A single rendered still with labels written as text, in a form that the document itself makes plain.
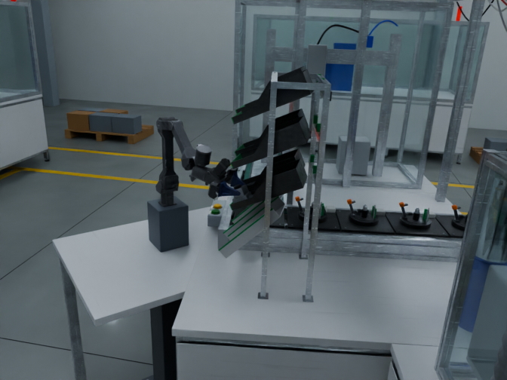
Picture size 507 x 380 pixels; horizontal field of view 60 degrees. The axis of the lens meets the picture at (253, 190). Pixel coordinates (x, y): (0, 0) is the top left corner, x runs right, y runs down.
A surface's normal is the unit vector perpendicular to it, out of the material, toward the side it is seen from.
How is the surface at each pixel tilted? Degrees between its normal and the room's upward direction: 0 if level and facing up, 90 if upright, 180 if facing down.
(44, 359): 0
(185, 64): 90
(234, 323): 0
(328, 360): 90
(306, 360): 90
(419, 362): 0
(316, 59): 90
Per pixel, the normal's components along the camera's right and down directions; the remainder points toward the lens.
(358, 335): 0.04, -0.94
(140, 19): -0.19, 0.33
